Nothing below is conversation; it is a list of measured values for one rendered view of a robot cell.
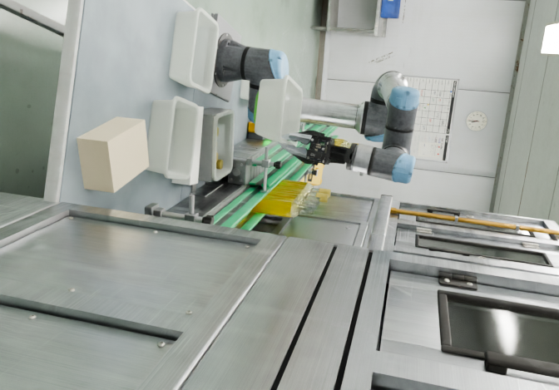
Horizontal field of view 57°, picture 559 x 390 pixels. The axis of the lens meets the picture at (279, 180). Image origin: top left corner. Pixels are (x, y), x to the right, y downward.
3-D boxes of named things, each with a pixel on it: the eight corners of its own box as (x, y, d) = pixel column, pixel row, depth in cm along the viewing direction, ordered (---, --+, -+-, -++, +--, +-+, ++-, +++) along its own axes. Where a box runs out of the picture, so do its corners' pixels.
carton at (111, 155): (76, 137, 111) (107, 141, 109) (116, 116, 125) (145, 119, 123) (84, 188, 116) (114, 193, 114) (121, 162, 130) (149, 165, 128)
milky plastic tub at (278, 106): (254, 71, 133) (287, 72, 130) (275, 88, 154) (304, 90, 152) (246, 138, 133) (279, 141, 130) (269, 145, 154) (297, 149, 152)
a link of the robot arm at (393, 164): (410, 179, 137) (408, 190, 130) (369, 169, 140) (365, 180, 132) (418, 150, 134) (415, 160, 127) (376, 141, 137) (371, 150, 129)
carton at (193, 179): (171, 182, 159) (190, 185, 158) (177, 104, 156) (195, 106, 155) (180, 180, 165) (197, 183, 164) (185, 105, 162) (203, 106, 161)
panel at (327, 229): (206, 321, 137) (333, 346, 129) (206, 311, 136) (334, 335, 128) (288, 217, 221) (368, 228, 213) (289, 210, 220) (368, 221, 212)
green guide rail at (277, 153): (249, 165, 190) (270, 168, 188) (249, 162, 189) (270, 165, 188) (328, 111, 354) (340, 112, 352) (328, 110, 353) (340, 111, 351)
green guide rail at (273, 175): (249, 185, 192) (269, 187, 190) (249, 182, 191) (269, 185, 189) (328, 121, 356) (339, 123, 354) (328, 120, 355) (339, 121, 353)
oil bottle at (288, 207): (240, 210, 188) (298, 219, 183) (241, 195, 186) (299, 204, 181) (245, 206, 193) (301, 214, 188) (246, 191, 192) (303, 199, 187)
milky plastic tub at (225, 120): (190, 180, 171) (215, 183, 169) (190, 112, 165) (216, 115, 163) (210, 168, 188) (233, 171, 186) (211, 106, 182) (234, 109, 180)
